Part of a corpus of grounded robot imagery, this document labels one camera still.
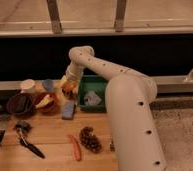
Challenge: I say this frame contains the metal fork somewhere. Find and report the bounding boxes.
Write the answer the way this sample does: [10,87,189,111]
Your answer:
[110,140,115,152]

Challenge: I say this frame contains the blue cup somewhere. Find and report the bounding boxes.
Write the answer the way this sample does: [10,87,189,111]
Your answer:
[42,79,54,92]

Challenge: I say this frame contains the orange bowl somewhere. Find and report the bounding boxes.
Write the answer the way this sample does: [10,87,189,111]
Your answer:
[35,92,58,113]

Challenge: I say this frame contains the black handled kitchen tool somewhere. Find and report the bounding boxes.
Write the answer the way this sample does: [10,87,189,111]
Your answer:
[14,120,45,159]

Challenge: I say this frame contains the white cup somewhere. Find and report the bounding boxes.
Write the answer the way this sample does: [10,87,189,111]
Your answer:
[20,79,35,94]

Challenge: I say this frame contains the orange yellow apple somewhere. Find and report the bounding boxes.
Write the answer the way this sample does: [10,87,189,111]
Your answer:
[62,81,77,94]

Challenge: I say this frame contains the grey crumpled cloth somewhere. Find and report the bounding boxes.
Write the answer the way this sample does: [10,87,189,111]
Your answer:
[83,91,102,106]

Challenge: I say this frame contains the bunch of dark grapes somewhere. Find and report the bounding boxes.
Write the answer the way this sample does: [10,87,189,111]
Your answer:
[79,127,102,153]

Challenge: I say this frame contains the blue sponge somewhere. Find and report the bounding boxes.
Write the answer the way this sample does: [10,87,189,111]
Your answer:
[61,101,75,120]

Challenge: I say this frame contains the green plastic tray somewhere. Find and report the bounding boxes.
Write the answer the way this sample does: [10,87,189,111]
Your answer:
[77,75,107,112]

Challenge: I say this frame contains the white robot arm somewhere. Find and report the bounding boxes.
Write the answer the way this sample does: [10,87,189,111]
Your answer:
[66,46,167,171]

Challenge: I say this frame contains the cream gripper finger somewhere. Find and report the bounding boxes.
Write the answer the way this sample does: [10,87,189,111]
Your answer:
[59,75,67,88]
[72,82,79,96]

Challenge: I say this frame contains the small metal cup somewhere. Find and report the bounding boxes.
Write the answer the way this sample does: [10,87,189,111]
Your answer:
[64,92,73,99]

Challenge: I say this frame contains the dark brown bowl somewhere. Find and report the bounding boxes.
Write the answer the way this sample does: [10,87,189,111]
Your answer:
[6,93,35,116]

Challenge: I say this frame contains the yellow banana piece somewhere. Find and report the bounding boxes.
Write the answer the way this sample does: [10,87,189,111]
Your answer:
[35,95,53,109]

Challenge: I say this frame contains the orange carrot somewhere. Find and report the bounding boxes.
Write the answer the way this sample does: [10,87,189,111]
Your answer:
[69,135,82,161]

